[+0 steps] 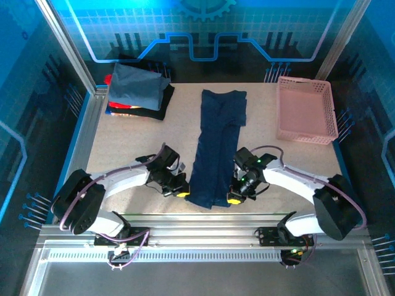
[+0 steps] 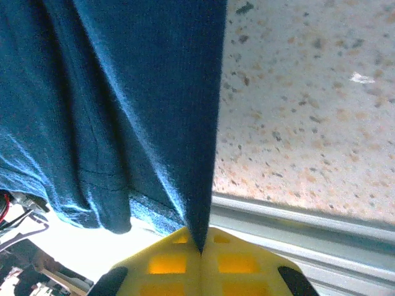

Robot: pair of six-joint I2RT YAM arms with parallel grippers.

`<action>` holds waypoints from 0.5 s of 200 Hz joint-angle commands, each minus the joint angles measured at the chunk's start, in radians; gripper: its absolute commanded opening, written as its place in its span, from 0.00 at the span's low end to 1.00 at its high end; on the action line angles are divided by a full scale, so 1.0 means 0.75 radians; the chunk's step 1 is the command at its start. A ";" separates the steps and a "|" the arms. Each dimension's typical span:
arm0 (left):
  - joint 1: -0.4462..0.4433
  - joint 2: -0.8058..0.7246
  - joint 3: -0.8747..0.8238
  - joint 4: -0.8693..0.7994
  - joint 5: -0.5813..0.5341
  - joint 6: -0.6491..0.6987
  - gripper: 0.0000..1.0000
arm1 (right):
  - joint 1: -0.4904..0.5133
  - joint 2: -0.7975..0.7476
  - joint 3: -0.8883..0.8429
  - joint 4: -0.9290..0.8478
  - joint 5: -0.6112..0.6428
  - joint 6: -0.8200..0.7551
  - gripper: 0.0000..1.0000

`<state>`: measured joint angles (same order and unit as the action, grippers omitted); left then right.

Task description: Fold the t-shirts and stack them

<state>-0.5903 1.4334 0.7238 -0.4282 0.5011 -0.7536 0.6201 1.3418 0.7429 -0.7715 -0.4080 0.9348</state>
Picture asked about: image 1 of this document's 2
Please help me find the navy blue t-shirt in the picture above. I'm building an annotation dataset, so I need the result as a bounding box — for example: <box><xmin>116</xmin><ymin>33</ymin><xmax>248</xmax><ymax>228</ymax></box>
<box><xmin>184</xmin><ymin>89</ymin><xmax>249</xmax><ymax>210</ymax></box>

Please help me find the pink plastic basket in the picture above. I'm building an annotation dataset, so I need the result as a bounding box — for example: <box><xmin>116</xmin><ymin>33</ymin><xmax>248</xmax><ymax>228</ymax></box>
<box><xmin>276</xmin><ymin>76</ymin><xmax>339</xmax><ymax>146</ymax></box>

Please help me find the multicoloured folded t-shirt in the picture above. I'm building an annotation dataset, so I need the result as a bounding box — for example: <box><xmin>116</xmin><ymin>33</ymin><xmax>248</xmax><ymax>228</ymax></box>
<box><xmin>104</xmin><ymin>108</ymin><xmax>139</xmax><ymax>117</ymax></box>

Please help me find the black folded t-shirt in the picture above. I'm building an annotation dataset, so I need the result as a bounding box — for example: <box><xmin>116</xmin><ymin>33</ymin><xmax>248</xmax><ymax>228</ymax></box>
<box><xmin>106</xmin><ymin>84</ymin><xmax>175</xmax><ymax>121</ymax></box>

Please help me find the black controller with LEDs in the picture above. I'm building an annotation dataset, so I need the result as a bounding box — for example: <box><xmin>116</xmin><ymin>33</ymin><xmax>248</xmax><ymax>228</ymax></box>
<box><xmin>279</xmin><ymin>246</ymin><xmax>309</xmax><ymax>269</ymax></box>

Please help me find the aluminium framed grey panel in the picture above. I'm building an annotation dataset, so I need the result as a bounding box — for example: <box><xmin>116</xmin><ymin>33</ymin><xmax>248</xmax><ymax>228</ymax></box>
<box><xmin>20</xmin><ymin>240</ymin><xmax>391</xmax><ymax>296</ymax></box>

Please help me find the red folded t-shirt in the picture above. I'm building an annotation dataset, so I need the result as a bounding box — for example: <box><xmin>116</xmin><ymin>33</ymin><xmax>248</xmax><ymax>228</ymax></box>
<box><xmin>104</xmin><ymin>73</ymin><xmax>133</xmax><ymax>109</ymax></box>

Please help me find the grey-blue folded t-shirt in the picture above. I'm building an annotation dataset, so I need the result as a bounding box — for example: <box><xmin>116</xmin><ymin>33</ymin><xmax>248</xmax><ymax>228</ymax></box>
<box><xmin>107</xmin><ymin>62</ymin><xmax>172</xmax><ymax>110</ymax></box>

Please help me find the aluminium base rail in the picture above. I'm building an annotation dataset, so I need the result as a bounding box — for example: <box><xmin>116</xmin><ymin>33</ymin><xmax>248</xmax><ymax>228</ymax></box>
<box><xmin>36</xmin><ymin>212</ymin><xmax>373</xmax><ymax>250</ymax></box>

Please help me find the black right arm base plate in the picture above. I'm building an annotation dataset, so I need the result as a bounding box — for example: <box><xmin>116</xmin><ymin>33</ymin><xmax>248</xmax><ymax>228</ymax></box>
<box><xmin>257</xmin><ymin>226</ymin><xmax>315</xmax><ymax>247</ymax></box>

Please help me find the slotted grey cable duct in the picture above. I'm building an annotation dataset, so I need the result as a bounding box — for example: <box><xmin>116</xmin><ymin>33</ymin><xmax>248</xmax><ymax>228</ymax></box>
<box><xmin>48</xmin><ymin>249</ymin><xmax>283</xmax><ymax>262</ymax></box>

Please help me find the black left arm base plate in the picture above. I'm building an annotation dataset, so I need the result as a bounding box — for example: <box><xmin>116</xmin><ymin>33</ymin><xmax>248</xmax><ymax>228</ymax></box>
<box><xmin>93</xmin><ymin>226</ymin><xmax>151</xmax><ymax>247</ymax></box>

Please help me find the small connector board with wires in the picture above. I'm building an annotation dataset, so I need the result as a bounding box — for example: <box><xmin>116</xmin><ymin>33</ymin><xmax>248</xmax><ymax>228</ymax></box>
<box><xmin>107</xmin><ymin>243</ymin><xmax>133</xmax><ymax>271</ymax></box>

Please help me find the aluminium side rail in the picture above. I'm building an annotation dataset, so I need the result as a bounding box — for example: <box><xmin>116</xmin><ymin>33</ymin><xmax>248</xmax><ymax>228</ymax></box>
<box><xmin>54</xmin><ymin>86</ymin><xmax>109</xmax><ymax>223</ymax></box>

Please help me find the aluminium corner post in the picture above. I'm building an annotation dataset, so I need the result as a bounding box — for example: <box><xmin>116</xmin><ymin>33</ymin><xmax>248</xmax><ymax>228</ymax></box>
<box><xmin>34</xmin><ymin>0</ymin><xmax>107</xmax><ymax>95</ymax></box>
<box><xmin>314</xmin><ymin>0</ymin><xmax>373</xmax><ymax>92</ymax></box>

